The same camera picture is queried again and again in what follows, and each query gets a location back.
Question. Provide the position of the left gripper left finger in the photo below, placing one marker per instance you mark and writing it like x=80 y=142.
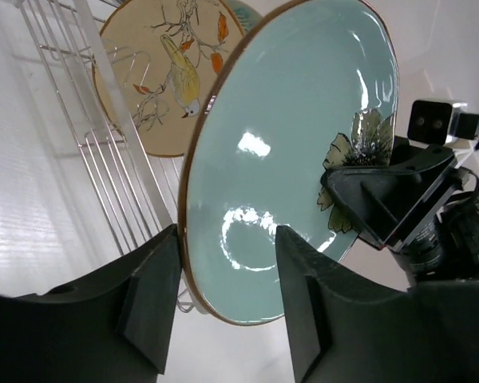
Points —
x=116 y=320

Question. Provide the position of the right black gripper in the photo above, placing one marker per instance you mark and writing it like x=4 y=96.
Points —
x=389 y=206

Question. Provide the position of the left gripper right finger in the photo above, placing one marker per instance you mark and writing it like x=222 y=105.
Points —
x=340 y=325

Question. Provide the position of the teal flower plate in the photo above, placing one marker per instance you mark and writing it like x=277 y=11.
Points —
x=313 y=85

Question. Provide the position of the red and teal plate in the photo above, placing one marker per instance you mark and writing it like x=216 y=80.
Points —
x=247 y=16

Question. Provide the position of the beige bird painted plate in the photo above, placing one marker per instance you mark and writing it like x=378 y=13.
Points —
x=166 y=56

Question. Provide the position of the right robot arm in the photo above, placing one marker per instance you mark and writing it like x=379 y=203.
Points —
x=447 y=248

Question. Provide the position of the silver wire dish rack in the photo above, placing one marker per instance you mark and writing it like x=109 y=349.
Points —
x=136 y=195

